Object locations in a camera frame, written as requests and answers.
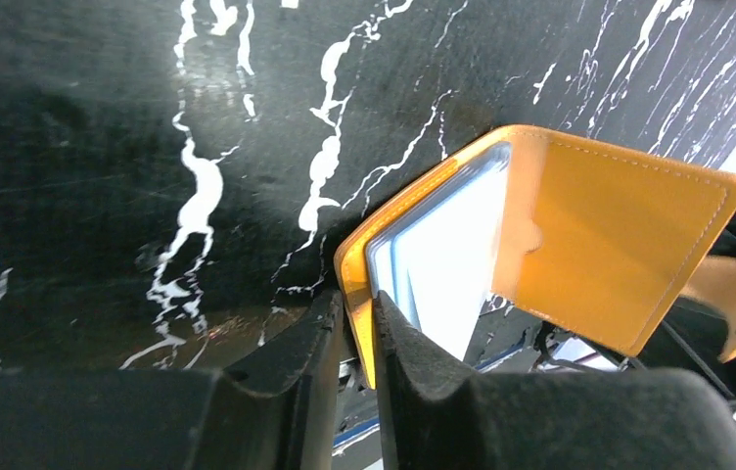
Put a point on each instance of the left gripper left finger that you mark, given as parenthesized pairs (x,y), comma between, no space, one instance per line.
(273,409)

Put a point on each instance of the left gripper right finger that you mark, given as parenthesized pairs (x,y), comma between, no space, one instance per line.
(437,412)

